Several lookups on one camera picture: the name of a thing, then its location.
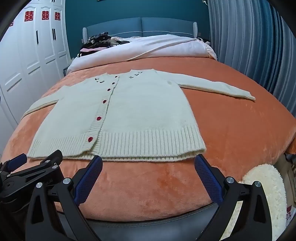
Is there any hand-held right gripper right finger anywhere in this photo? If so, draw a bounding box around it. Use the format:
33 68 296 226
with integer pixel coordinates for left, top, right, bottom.
194 154 274 241

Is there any white wardrobe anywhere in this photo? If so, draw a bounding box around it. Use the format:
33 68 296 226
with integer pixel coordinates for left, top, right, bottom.
0 0 71 144

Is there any grey blue curtain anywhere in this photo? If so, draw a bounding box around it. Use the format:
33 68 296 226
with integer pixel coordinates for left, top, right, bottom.
207 0 296 109

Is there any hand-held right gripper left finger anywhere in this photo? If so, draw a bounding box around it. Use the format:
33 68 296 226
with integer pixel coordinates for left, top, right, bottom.
25 155 103 241

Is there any dark floral garment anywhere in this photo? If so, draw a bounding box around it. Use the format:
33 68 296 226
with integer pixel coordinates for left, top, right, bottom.
84 32 112 48

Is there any pink garment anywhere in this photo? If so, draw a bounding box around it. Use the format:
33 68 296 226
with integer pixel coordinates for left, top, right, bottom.
80 46 109 53

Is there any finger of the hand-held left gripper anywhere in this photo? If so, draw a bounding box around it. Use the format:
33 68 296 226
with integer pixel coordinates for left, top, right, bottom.
18 149 65 190
0 153 28 173

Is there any white fluffy rug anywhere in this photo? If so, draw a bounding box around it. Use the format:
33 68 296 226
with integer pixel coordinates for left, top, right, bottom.
228 164 288 241

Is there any brown garment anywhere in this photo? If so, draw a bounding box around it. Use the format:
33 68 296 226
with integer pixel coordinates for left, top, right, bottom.
107 38 130 46

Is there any orange plush blanket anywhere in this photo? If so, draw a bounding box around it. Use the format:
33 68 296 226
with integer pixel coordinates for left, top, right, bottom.
0 57 296 222

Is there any cream knit cardigan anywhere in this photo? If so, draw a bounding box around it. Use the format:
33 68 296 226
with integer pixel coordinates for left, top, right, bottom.
23 69 256 162

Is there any white duvet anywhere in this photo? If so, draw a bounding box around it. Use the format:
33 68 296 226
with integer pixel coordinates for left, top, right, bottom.
67 34 217 75

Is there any blue upholstered headboard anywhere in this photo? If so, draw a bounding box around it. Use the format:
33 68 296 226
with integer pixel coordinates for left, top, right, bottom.
82 17 197 44

